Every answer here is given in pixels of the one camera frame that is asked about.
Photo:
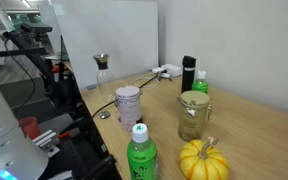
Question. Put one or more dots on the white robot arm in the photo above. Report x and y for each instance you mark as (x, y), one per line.
(4, 133)

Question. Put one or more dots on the glass carafe jar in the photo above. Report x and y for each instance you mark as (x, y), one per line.
(104, 81)

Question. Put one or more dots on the white tin canister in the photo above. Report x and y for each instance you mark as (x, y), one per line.
(129, 108)

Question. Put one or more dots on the white power adapter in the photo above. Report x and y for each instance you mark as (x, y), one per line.
(157, 70)

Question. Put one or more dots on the small white connector plug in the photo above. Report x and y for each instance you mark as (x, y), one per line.
(165, 75)

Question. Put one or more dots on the white power box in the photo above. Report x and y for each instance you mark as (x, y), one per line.
(171, 69)

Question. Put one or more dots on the black thermos flask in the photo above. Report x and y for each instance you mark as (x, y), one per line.
(188, 75)

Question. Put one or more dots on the grey panel foot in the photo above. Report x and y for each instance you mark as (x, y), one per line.
(91, 86)

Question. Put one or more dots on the green plastic bottle white cap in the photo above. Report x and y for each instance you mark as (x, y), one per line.
(200, 85)
(142, 156)

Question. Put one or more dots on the yellow orange mini pumpkin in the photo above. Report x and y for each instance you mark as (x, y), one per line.
(197, 163)

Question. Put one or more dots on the red stand knob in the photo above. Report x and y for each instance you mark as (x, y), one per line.
(55, 68)

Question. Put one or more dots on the aluminium extrusion block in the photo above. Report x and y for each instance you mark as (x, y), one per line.
(46, 141)

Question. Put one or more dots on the red plastic cup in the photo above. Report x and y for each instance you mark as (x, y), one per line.
(30, 127)

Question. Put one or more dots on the ceiling light strip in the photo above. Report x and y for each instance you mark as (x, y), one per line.
(26, 3)

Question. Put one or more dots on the black camera stand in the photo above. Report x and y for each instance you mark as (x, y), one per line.
(34, 53)

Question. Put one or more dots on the black stereo camera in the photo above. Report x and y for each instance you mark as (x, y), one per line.
(35, 27)

